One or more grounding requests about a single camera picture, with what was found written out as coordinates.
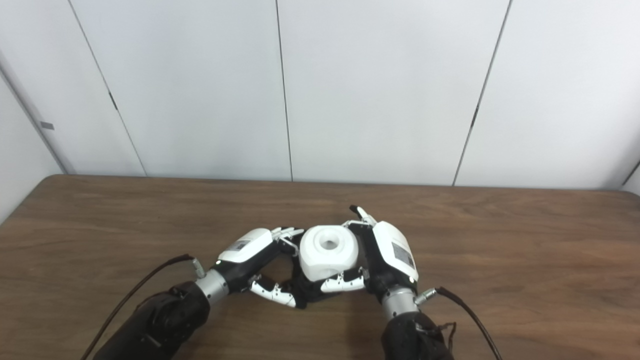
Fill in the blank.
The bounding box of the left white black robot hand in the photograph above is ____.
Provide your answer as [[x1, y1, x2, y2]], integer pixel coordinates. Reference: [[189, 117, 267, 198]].
[[216, 226, 305, 308]]

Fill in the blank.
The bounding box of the black flanged holder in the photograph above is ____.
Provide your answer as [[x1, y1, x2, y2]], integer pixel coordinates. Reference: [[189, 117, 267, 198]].
[[290, 265, 351, 308]]

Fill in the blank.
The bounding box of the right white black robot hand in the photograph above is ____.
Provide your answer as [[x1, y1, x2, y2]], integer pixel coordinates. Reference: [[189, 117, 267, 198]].
[[320, 205, 420, 303]]

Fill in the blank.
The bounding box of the left wrist dark cable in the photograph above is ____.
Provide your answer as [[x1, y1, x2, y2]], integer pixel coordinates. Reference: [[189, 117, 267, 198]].
[[80, 254, 207, 360]]

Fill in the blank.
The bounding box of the round white plastic piece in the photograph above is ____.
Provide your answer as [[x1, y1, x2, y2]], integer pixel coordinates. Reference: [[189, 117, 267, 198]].
[[299, 225, 360, 282]]

